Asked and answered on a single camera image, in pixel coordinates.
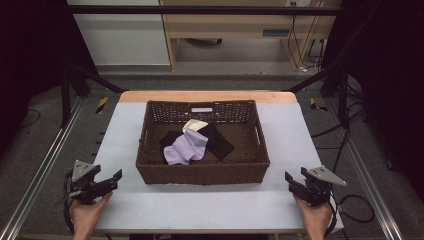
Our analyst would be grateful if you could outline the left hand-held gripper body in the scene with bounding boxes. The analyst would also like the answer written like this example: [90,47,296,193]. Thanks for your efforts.
[64,159,113,205]

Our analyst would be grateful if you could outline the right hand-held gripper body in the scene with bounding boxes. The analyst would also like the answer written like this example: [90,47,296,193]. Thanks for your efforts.
[293,165,348,208]

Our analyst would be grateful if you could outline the person's right hand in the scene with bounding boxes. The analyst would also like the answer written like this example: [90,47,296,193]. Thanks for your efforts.
[293,195,333,235]

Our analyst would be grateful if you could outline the person's left hand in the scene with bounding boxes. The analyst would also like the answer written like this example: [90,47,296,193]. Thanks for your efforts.
[68,192,114,235]

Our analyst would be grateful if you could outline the white table mat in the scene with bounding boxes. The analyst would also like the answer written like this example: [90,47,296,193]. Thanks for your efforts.
[93,101,345,235]

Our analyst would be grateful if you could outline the yellow black tape strip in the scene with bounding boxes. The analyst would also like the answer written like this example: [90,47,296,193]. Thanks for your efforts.
[309,97,329,113]
[95,96,110,115]

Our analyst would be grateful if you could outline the small black cloth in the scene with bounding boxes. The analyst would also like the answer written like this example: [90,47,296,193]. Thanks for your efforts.
[159,130,185,152]

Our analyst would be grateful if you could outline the large black cloth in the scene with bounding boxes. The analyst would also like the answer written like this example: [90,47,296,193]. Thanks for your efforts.
[197,122,236,161]

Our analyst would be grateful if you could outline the lilac cloth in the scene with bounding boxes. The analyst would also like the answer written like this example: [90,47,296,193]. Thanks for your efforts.
[162,128,210,166]

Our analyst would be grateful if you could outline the brown wicker basket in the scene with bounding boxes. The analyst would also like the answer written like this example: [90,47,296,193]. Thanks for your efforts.
[135,99,271,186]

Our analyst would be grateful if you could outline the cream cloth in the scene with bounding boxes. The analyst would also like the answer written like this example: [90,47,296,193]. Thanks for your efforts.
[181,118,210,134]

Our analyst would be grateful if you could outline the dark curtain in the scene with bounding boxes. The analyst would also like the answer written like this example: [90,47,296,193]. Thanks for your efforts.
[320,0,424,203]
[0,0,99,159]

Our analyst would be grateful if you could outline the white cabinet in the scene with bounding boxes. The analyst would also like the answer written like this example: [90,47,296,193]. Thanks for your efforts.
[66,0,171,67]

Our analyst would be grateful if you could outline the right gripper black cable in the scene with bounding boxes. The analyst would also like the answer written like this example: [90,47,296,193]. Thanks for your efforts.
[324,192,338,238]

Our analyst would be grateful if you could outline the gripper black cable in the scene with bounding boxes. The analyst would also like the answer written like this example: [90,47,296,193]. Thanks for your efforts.
[62,169,76,235]
[324,192,338,238]

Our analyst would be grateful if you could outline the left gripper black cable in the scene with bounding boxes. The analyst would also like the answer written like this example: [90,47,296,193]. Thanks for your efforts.
[62,169,76,235]

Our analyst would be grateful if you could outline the metal floor rail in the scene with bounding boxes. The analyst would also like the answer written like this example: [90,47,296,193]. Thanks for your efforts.
[0,95,87,240]
[324,99,405,240]

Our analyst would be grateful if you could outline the black looped floor cable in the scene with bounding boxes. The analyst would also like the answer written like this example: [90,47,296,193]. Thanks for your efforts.
[335,194,376,224]

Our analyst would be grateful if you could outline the black frame leg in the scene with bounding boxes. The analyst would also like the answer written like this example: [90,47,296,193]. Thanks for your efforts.
[59,65,127,128]
[282,62,352,129]

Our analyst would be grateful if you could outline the cables under desk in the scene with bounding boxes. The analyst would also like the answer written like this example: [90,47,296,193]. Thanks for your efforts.
[287,1,327,73]

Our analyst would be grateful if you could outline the black horizontal frame bar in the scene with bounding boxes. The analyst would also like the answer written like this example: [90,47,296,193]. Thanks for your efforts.
[65,4,345,17]

